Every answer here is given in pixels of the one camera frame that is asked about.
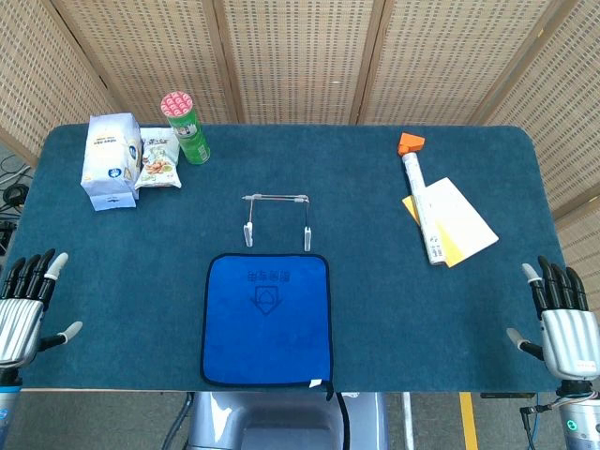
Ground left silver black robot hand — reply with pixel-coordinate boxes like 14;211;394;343
0;247;83;369

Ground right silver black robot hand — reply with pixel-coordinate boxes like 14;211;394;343
505;255;600;382

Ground blue cloth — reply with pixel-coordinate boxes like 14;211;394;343
200;252;335;402

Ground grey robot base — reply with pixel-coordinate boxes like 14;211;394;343
187;391;390;450

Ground metal rack with white clips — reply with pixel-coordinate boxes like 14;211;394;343
242;192;313;253

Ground yellow paper sheet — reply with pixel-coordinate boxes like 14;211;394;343
401;195;470;269

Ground white booklet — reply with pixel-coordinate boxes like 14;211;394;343
424;176;500;260

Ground white flour bag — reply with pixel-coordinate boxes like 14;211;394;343
80;112;143;212

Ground white printed tube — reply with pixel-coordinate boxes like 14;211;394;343
401;152;448;267

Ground white green snack bag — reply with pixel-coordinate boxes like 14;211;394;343
134;127;183;190

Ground green chips can red lid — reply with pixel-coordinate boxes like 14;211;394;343
159;91;211;166

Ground orange block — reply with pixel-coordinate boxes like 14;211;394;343
397;132;426;157

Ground teal table mat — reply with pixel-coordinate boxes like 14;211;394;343
0;124;593;394

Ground wooden woven folding screen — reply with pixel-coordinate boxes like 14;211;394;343
0;0;600;338

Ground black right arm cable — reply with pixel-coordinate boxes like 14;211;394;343
519;405;562;450

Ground black floor cables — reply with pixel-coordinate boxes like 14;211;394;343
0;154;32;254

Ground grey cables beside base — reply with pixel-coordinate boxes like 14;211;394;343
163;392;196;450

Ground black cable on base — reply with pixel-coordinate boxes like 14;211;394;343
335;392;352;450

